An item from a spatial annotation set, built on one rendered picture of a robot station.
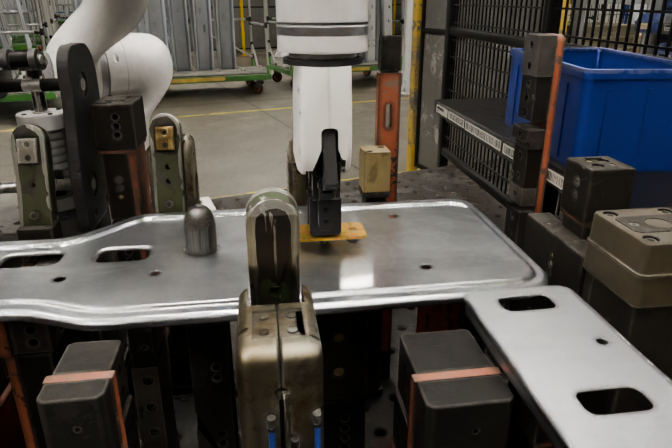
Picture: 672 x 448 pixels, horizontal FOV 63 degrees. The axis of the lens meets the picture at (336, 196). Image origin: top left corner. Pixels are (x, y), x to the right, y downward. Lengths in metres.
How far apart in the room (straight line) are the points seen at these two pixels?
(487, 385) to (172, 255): 0.32
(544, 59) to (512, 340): 0.41
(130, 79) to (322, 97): 0.70
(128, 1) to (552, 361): 0.82
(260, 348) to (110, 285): 0.22
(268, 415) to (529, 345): 0.20
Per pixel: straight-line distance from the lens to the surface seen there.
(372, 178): 0.68
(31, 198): 0.73
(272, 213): 0.36
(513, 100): 0.99
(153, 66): 1.15
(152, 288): 0.52
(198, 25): 7.89
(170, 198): 0.71
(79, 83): 0.75
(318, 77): 0.48
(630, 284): 0.52
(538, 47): 0.75
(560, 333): 0.46
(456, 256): 0.56
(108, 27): 1.03
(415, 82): 3.73
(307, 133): 0.49
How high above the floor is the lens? 1.24
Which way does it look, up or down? 20 degrees down
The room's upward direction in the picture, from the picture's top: straight up
